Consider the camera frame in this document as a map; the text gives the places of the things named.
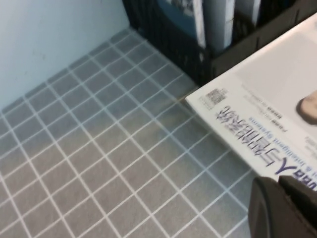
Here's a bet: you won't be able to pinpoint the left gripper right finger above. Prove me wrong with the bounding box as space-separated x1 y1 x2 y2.
279 175 317 238

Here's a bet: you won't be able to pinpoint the black plastic book stand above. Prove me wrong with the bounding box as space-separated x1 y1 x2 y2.
122 0 317 86

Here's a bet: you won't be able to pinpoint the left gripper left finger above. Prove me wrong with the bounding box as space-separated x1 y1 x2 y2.
248 176 308 238

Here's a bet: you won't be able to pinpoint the black spine book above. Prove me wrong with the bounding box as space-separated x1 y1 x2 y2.
205 0 226 54

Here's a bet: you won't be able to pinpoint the grey checked tablecloth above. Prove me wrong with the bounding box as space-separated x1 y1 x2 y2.
0 27 256 238

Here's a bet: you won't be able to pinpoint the white magazine with man portrait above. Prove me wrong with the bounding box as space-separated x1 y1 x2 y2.
185 18 317 189

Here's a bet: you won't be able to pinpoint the white spine leaning book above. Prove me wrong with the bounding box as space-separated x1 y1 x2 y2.
224 0 235 49

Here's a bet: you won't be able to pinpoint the white spine thin book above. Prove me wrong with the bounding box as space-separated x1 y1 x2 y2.
158 0 207 49

